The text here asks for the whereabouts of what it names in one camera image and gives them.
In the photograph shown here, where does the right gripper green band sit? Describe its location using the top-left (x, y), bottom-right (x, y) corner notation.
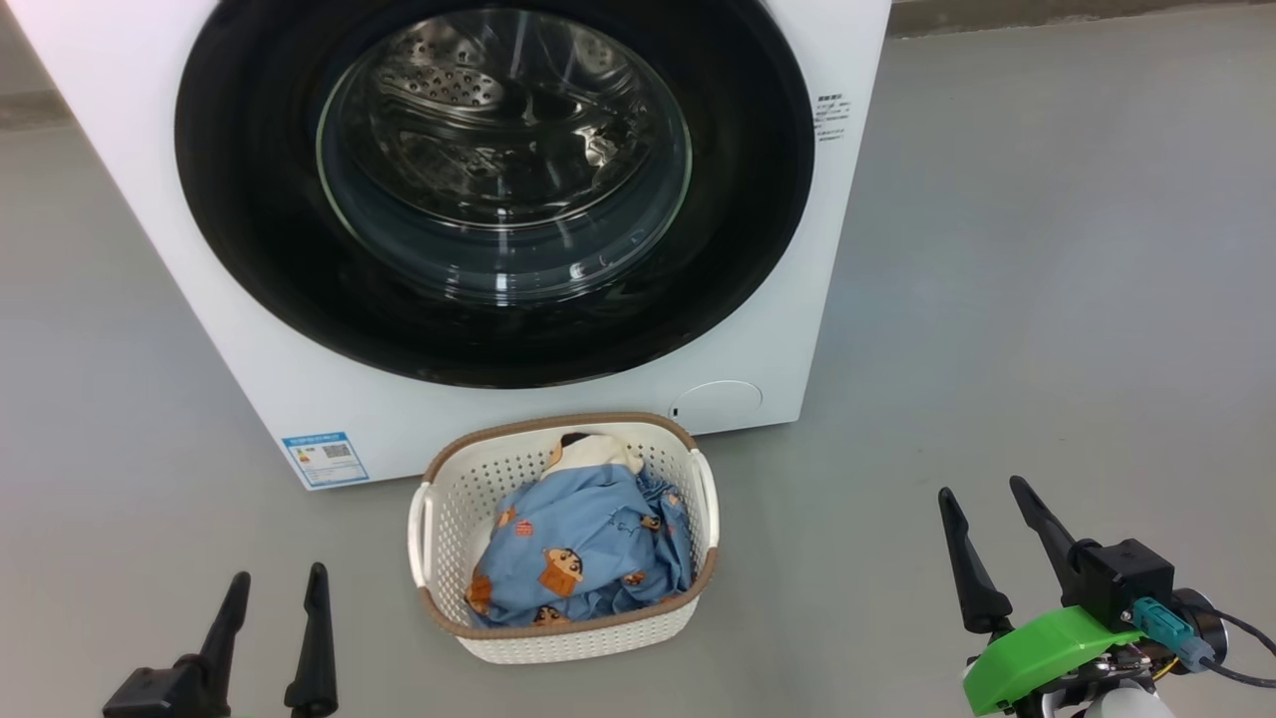
top-left (937, 476), bottom-right (1182, 718)

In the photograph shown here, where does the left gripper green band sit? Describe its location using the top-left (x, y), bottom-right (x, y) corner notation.
top-left (103, 562), bottom-right (340, 718)

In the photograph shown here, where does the blue cartoon print garment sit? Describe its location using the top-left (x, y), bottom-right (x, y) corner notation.
top-left (466, 462), bottom-right (695, 628)

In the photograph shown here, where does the cream garment with black patch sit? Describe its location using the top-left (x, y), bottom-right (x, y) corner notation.
top-left (543, 431), bottom-right (646, 477)

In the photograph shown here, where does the black round glass washer door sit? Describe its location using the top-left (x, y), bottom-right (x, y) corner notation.
top-left (174, 0), bottom-right (816, 390)

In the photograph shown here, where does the white basket with brown rim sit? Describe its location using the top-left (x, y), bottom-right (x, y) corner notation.
top-left (407, 412), bottom-right (721, 665)

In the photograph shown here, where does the white front-load washing machine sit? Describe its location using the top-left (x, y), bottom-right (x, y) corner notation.
top-left (8, 0), bottom-right (893, 492)

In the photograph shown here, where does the blue energy label sticker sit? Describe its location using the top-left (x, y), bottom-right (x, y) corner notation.
top-left (282, 432), bottom-right (370, 490)

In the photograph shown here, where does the round white filter cover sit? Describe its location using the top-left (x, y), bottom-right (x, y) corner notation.
top-left (670, 380), bottom-right (764, 435)

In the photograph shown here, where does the teal cable connector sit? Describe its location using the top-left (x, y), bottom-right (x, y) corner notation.
top-left (1131, 596), bottom-right (1217, 671)

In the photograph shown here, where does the thin black camera cable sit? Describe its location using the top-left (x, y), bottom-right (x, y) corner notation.
top-left (1196, 610), bottom-right (1276, 689)

